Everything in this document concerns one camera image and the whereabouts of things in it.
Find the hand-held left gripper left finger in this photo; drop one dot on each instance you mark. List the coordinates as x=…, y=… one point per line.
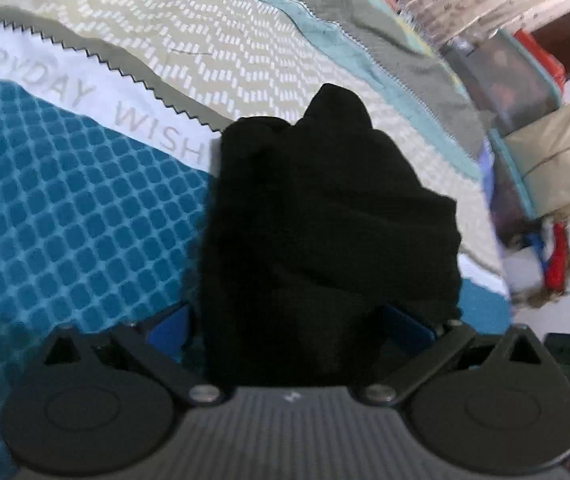
x=167, y=332

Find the tan cardboard box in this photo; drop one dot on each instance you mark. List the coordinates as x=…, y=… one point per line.
x=560, y=160

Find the black pants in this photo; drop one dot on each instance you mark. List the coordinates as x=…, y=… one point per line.
x=330, y=220

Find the red plastic container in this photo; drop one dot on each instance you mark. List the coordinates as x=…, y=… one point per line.
x=540, y=55

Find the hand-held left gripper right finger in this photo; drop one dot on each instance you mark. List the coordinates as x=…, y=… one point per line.
x=407, y=330

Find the lavender mattress cover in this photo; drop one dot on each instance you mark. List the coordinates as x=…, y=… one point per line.
x=487, y=175

